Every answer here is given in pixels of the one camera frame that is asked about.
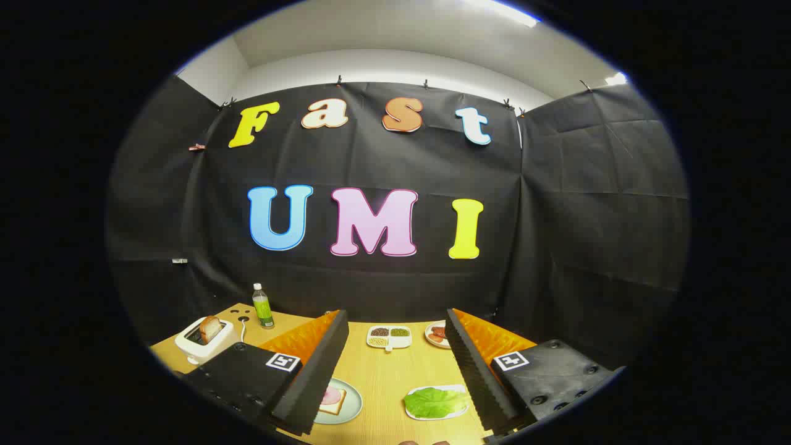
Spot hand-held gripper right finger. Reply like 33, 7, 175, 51
445, 308, 625, 436

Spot white bread slice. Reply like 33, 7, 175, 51
318, 388, 347, 416

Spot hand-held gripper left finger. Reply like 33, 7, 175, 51
179, 309, 350, 437

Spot green label water bottle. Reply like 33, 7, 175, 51
252, 283, 275, 329

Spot white toaster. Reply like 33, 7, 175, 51
175, 316, 235, 365

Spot black backdrop cloth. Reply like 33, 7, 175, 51
106, 80, 690, 371

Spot white rectangular plate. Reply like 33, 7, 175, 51
404, 384, 470, 422

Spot white oval plate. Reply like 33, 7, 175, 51
425, 321, 452, 350

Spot pale green round plate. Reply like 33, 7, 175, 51
314, 378, 363, 425

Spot white divided dish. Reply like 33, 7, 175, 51
366, 325, 413, 353

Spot green lettuce leaf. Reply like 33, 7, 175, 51
405, 387, 468, 419

